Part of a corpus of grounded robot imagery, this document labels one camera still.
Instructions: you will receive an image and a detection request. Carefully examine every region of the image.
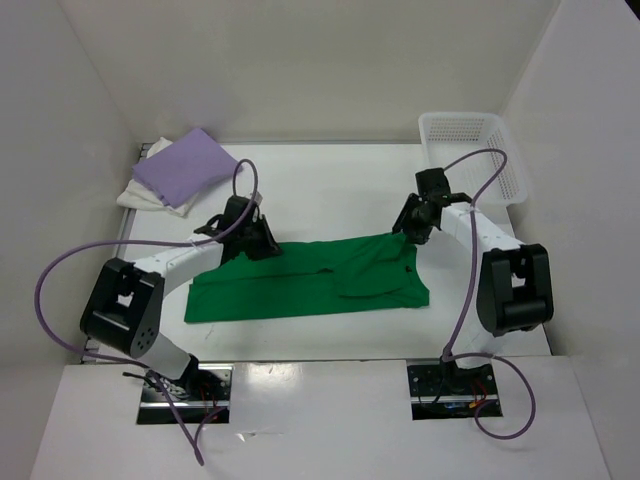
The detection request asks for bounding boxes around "green t shirt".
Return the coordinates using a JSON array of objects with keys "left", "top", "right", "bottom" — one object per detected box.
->
[{"left": 184, "top": 233, "right": 430, "bottom": 324}]

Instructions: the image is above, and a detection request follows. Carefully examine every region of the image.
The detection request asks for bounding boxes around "purple t shirt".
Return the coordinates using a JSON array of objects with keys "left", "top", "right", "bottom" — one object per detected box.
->
[{"left": 133, "top": 128, "right": 238, "bottom": 208}]

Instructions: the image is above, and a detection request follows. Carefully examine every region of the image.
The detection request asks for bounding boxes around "white t shirt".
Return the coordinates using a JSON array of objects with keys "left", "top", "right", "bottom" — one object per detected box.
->
[{"left": 116, "top": 137, "right": 199, "bottom": 217}]

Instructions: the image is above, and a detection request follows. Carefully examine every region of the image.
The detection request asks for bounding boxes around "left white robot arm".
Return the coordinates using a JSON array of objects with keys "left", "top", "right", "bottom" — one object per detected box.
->
[{"left": 80, "top": 214, "right": 282, "bottom": 400}]

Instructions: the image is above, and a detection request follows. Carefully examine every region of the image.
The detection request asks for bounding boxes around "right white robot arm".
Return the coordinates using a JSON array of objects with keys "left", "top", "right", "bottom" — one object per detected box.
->
[{"left": 392, "top": 193, "right": 554, "bottom": 393}]

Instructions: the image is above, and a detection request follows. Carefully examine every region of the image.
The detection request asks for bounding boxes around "white plastic laundry basket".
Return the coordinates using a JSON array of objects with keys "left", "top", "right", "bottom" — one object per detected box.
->
[{"left": 418, "top": 112, "right": 528, "bottom": 207}]

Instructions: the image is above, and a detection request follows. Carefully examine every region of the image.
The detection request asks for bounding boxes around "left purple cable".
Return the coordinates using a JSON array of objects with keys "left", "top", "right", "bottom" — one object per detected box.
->
[{"left": 33, "top": 158, "right": 261, "bottom": 467}]

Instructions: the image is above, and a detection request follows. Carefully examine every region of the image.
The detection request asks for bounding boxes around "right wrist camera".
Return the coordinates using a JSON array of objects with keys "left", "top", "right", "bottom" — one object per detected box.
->
[{"left": 415, "top": 168, "right": 451, "bottom": 201}]

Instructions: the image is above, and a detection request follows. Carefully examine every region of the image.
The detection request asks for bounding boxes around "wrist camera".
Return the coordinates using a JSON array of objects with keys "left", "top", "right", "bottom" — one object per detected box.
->
[
  {"left": 194, "top": 195, "right": 261, "bottom": 239},
  {"left": 415, "top": 168, "right": 451, "bottom": 201}
]

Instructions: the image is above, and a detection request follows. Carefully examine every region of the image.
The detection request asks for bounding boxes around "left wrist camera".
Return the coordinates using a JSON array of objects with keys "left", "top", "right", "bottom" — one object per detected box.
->
[{"left": 194, "top": 195, "right": 261, "bottom": 239}]

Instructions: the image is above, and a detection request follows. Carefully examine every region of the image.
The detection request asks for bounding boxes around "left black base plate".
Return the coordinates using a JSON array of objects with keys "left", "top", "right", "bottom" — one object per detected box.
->
[{"left": 132, "top": 364, "right": 233, "bottom": 426}]

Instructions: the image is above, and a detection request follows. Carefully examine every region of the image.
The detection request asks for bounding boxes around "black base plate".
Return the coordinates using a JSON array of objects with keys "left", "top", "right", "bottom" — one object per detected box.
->
[
  {"left": 406, "top": 359, "right": 502, "bottom": 421},
  {"left": 132, "top": 364, "right": 233, "bottom": 426}
]

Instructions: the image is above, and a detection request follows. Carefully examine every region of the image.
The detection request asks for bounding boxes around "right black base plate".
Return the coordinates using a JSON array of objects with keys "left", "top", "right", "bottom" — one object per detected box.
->
[{"left": 406, "top": 359, "right": 502, "bottom": 421}]

